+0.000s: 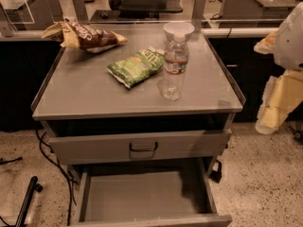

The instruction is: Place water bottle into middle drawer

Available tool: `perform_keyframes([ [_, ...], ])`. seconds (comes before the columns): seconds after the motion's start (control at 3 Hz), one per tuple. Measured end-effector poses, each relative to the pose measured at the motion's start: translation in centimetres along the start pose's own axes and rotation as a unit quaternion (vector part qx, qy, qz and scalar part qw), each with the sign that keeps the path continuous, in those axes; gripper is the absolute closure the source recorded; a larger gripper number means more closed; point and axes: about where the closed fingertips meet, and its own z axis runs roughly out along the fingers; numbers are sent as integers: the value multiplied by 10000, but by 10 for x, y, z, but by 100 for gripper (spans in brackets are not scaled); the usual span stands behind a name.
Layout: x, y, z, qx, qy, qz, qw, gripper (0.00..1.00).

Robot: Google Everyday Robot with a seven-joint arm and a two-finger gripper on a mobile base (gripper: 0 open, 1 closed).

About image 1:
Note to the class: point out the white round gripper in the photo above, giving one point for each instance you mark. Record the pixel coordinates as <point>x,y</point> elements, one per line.
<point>290,44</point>

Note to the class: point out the clear plastic water bottle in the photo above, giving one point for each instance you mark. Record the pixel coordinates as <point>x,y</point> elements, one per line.
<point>174,68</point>

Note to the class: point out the grey upper drawer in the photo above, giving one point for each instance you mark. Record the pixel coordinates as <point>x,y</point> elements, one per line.
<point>82,150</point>

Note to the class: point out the grey drawer cabinet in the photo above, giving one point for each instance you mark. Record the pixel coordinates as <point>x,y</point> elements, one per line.
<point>80,98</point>

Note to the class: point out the grey open lower drawer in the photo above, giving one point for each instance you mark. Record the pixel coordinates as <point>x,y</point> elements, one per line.
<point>163,193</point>

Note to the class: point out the white bowl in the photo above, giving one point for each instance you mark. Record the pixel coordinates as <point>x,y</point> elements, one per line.
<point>171,28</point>

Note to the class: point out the black plug by cabinet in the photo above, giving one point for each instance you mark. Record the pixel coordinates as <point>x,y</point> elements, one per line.
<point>216,175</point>

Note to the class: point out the green chip bag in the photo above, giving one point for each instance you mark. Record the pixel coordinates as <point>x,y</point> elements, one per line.
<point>138,67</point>

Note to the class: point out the brown chip bag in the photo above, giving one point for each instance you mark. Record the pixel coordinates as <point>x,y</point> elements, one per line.
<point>89,38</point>

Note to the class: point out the black stand on floor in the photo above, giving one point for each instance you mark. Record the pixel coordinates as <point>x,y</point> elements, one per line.
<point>33,186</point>

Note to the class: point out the black drawer handle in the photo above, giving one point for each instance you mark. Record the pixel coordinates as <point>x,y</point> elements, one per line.
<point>143,148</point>

